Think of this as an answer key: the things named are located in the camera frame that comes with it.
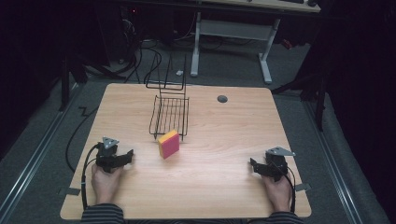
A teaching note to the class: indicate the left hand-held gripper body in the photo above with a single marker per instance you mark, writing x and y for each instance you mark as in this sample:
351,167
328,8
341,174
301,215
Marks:
107,154

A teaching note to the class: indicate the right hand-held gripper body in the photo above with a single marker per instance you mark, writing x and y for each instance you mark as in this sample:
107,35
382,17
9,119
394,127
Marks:
274,163

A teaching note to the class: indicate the pink and yellow sponge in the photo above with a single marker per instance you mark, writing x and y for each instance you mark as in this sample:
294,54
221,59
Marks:
169,144

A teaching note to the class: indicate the person's left hand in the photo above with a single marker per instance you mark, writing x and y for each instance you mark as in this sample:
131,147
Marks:
105,183

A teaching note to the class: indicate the person's right hand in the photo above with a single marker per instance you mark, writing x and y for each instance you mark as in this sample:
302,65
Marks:
278,193

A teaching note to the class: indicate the grey tape piece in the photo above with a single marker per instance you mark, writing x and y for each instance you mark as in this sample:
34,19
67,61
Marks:
303,187
70,191

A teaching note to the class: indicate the grey table grommet hole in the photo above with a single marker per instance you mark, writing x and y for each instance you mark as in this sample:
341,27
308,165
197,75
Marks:
222,99

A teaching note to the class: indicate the black stand leg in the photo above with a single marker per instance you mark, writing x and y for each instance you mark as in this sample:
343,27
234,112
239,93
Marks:
64,84
320,102

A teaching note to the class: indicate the small white floor object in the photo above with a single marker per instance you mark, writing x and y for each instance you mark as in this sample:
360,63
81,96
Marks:
179,72

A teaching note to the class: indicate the white metal desk frame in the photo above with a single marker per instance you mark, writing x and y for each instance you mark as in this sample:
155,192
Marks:
232,34

